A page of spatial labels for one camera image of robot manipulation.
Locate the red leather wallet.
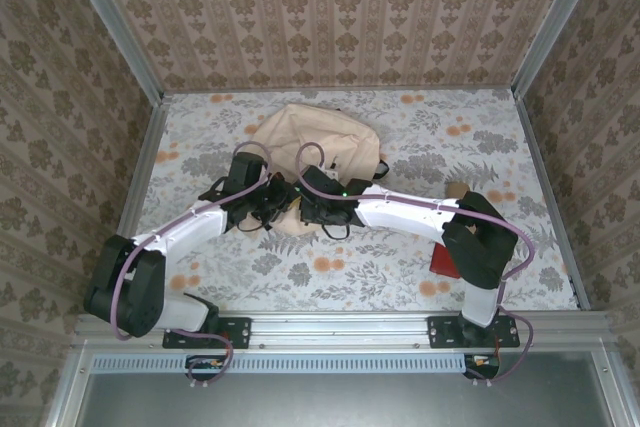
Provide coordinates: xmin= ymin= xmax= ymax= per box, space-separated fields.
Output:
xmin=430 ymin=241 xmax=464 ymax=279

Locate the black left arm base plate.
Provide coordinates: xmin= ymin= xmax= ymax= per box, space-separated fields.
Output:
xmin=162 ymin=315 xmax=251 ymax=350

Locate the grey metal panel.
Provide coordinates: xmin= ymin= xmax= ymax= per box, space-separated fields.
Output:
xmin=74 ymin=371 xmax=616 ymax=427

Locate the grey slotted cable duct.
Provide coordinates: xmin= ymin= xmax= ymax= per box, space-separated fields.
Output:
xmin=92 ymin=352 xmax=469 ymax=374

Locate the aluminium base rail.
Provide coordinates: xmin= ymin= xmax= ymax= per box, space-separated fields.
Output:
xmin=74 ymin=311 xmax=614 ymax=348

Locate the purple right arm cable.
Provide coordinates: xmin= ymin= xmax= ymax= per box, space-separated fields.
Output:
xmin=295 ymin=141 xmax=537 ymax=383

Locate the aluminium side rail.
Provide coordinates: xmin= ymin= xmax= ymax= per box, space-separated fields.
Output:
xmin=93 ymin=94 xmax=170 ymax=313

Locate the aluminium corner post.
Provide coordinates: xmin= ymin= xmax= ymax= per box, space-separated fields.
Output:
xmin=510 ymin=0 xmax=610 ymax=101
xmin=57 ymin=0 xmax=166 ymax=104

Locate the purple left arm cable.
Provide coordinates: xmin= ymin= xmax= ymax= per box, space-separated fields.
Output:
xmin=112 ymin=140 xmax=274 ymax=388

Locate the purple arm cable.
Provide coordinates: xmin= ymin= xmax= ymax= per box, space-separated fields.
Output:
xmin=112 ymin=140 xmax=274 ymax=388
xmin=295 ymin=141 xmax=537 ymax=383

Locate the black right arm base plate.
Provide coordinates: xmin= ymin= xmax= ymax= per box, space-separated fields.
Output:
xmin=427 ymin=315 xmax=521 ymax=350

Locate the floral tablecloth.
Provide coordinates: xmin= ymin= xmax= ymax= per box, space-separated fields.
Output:
xmin=115 ymin=88 xmax=581 ymax=312

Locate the beige canvas backpack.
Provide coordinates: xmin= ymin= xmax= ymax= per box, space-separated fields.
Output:
xmin=252 ymin=102 xmax=391 ymax=238

